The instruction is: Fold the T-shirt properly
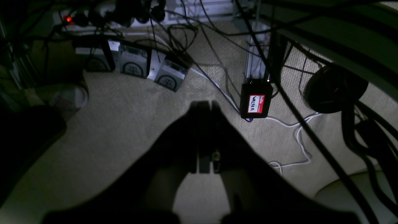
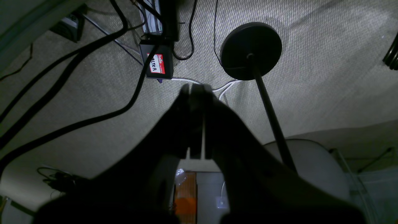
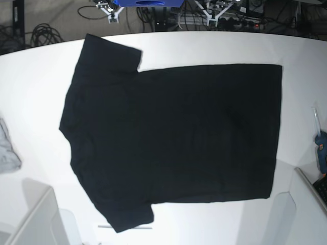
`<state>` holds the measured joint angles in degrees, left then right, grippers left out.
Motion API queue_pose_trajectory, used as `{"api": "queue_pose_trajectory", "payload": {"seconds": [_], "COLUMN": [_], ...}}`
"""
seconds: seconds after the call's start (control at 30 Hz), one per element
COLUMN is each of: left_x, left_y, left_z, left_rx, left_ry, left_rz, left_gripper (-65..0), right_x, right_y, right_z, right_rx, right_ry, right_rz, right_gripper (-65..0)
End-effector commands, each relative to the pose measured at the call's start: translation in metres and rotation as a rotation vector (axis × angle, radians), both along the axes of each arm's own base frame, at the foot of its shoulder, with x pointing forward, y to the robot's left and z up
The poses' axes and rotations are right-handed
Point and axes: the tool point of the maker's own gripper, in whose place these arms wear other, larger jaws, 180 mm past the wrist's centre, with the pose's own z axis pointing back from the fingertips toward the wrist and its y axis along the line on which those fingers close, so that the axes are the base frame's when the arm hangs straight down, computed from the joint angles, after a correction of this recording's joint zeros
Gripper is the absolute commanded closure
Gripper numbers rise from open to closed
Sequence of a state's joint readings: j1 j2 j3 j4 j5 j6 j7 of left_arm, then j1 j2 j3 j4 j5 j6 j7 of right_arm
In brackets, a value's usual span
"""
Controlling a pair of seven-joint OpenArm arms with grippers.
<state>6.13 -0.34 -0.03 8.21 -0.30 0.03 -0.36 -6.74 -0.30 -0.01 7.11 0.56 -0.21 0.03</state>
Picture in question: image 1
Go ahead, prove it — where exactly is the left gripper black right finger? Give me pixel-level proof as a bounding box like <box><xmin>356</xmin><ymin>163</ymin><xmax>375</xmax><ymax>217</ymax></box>
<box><xmin>211</xmin><ymin>101</ymin><xmax>360</xmax><ymax>224</ymax></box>

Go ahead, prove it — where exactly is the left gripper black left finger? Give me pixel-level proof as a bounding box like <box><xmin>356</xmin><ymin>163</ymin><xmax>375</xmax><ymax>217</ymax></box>
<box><xmin>47</xmin><ymin>101</ymin><xmax>203</xmax><ymax>224</ymax></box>

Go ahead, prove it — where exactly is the black box with name tag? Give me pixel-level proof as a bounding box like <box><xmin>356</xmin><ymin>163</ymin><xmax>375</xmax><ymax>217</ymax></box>
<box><xmin>240</xmin><ymin>78</ymin><xmax>273</xmax><ymax>119</ymax></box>

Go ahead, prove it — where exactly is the grey power adapter right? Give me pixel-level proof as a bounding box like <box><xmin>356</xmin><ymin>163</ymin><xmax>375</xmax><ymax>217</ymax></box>
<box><xmin>154</xmin><ymin>54</ymin><xmax>193</xmax><ymax>92</ymax></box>

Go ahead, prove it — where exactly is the grey power adapter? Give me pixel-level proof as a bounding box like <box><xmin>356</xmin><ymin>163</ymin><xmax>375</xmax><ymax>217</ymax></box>
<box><xmin>118</xmin><ymin>44</ymin><xmax>152</xmax><ymax>79</ymax></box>
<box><xmin>72</xmin><ymin>37</ymin><xmax>116</xmax><ymax>72</ymax></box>
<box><xmin>154</xmin><ymin>54</ymin><xmax>193</xmax><ymax>92</ymax></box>

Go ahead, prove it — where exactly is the black round base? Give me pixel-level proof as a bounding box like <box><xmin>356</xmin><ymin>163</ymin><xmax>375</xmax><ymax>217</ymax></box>
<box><xmin>303</xmin><ymin>65</ymin><xmax>369</xmax><ymax>114</ymax></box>

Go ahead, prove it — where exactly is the aluminium table leg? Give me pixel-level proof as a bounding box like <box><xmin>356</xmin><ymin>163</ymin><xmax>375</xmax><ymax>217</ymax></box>
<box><xmin>243</xmin><ymin>33</ymin><xmax>271</xmax><ymax>83</ymax></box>

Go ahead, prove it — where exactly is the grey power adapter middle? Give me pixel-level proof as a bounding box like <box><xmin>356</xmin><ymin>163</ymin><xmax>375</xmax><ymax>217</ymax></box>
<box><xmin>118</xmin><ymin>44</ymin><xmax>152</xmax><ymax>79</ymax></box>

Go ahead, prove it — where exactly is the grey power adapter left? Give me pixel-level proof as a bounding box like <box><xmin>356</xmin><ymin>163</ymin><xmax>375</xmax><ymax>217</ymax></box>
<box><xmin>72</xmin><ymin>37</ymin><xmax>116</xmax><ymax>72</ymax></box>

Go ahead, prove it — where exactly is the white power strip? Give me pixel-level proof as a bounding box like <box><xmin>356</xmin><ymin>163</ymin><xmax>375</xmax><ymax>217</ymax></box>
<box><xmin>53</xmin><ymin>3</ymin><xmax>187</xmax><ymax>31</ymax></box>

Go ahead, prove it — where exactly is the white cable on carpet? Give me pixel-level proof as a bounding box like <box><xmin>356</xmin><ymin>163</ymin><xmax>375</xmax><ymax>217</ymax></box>
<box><xmin>187</xmin><ymin>67</ymin><xmax>324</xmax><ymax>175</ymax></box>

